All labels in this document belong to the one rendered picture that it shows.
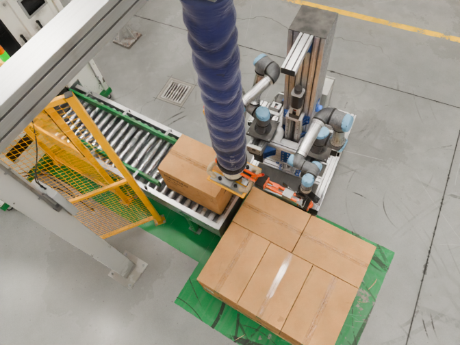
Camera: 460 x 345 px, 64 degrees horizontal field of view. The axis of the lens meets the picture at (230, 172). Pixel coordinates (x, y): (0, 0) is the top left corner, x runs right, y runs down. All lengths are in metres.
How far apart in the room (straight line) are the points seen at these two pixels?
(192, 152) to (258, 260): 1.09
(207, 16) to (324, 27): 1.13
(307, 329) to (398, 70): 3.44
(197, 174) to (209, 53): 1.60
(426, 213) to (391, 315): 1.11
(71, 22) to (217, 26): 0.69
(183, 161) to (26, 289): 2.19
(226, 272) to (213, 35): 2.13
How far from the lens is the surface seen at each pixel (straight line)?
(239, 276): 3.23
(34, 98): 1.09
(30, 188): 2.35
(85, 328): 4.09
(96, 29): 1.16
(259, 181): 2.73
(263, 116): 3.02
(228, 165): 2.58
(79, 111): 2.46
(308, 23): 2.57
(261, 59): 2.87
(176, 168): 3.22
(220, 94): 1.94
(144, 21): 6.07
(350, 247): 3.37
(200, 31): 1.66
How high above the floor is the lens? 3.70
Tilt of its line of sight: 62 degrees down
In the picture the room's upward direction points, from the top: 10 degrees counter-clockwise
